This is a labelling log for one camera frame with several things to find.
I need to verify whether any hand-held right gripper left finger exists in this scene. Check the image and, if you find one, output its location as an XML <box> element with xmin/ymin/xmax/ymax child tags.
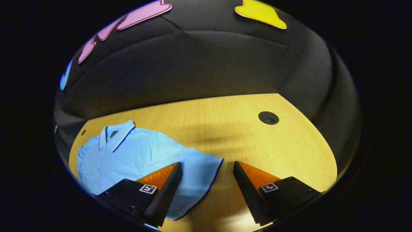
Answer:
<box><xmin>95</xmin><ymin>162</ymin><xmax>183</xmax><ymax>228</ymax></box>

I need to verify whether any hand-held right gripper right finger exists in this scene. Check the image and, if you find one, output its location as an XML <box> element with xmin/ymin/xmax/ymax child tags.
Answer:
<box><xmin>233</xmin><ymin>161</ymin><xmax>322</xmax><ymax>226</ymax></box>

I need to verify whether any light blue T-shirt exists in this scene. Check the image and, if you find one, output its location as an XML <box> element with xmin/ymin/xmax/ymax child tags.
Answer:
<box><xmin>76</xmin><ymin>119</ymin><xmax>224</xmax><ymax>221</ymax></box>

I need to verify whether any black backdrop cloth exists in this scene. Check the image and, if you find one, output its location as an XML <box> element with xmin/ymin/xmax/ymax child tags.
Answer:
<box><xmin>53</xmin><ymin>0</ymin><xmax>362</xmax><ymax>181</ymax></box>

